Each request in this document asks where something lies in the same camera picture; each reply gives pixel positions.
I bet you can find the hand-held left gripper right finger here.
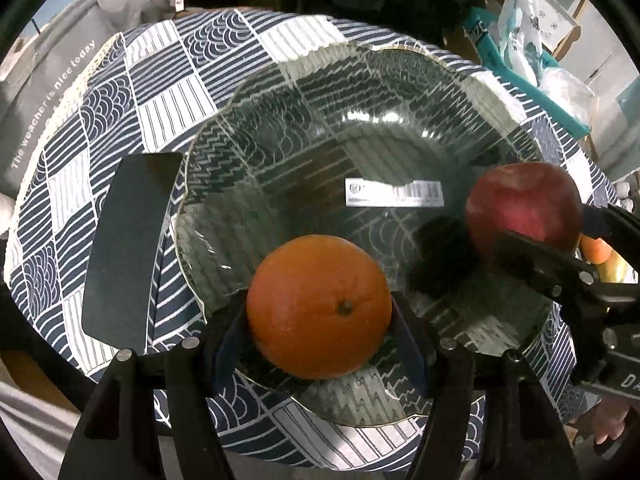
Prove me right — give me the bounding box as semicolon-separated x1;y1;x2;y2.
390;292;583;480

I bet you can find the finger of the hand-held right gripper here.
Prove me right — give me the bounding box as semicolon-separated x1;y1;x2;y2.
580;202;640;243
495;232;601;303

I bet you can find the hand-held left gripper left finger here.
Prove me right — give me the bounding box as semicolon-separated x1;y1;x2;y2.
59;292;251;480

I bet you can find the yellow apple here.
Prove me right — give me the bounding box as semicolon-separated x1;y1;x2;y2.
597;252;630;283

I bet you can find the red apple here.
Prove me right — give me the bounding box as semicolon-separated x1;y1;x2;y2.
466;162;585;261

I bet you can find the large orange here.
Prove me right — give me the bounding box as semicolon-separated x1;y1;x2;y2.
246;234;393;380

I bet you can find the clear glass bowl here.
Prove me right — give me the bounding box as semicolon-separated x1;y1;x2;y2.
172;45;556;428

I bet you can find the person's right hand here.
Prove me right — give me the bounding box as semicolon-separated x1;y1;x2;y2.
575;395;632;457

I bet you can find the small tangerine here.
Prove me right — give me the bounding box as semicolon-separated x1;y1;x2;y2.
580;235;613;265

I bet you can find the clear plastic bag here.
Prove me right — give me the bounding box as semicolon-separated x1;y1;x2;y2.
540;67;598;126

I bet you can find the teal cardboard box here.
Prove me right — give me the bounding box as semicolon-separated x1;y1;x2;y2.
462;7;591;141

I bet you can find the wooden shelf unit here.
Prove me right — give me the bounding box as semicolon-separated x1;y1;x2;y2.
537;0;588;56

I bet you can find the navy white patterned tablecloth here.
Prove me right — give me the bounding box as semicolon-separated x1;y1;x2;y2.
5;7;623;471

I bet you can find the grey fabric bag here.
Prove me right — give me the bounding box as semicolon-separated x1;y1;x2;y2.
0;0;126;196

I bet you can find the grey crumpled cloth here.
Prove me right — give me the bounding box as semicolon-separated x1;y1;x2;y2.
95;0;176;36

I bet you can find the white printed drawstring bag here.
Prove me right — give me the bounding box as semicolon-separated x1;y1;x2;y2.
492;0;561;76

